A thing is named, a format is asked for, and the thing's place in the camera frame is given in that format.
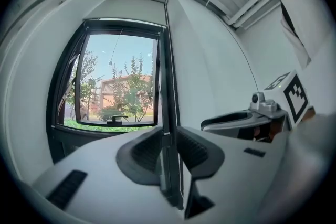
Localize black open window sash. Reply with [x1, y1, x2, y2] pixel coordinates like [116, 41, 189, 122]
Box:
[56, 26, 161, 129]

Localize gray gripper camera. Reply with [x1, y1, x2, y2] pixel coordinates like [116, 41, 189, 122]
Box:
[249, 91, 279, 113]

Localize person's white shirt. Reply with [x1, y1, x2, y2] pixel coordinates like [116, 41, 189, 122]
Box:
[256, 0, 336, 119]

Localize black window frame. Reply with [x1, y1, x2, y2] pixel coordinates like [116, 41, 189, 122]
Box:
[46, 18, 184, 210]

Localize person's right hand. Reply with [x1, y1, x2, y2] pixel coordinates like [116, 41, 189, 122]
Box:
[253, 119, 280, 143]

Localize person's right forearm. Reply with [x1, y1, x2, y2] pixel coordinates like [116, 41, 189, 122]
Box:
[301, 106, 317, 123]

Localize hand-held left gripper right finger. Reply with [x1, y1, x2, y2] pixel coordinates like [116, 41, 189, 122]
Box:
[177, 126, 289, 224]

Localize white ceiling pipes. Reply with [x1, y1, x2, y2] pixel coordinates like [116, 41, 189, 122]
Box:
[223, 0, 281, 31]

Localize brick building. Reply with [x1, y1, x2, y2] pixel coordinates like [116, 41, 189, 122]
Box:
[99, 74, 155, 111]

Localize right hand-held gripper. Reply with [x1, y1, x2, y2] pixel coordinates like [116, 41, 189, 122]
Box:
[201, 70, 308, 143]

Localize white roller blind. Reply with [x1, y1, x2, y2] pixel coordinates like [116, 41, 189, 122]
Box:
[83, 0, 169, 27]

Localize black lanyard cable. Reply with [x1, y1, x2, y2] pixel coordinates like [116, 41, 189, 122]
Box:
[279, 1, 305, 48]

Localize black window handle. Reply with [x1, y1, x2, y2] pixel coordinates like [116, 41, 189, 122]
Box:
[106, 114, 129, 126]

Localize green bushes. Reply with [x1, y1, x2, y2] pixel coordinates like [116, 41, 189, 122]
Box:
[64, 106, 155, 129]

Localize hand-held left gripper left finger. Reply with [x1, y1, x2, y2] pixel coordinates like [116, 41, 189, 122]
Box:
[31, 126, 184, 224]

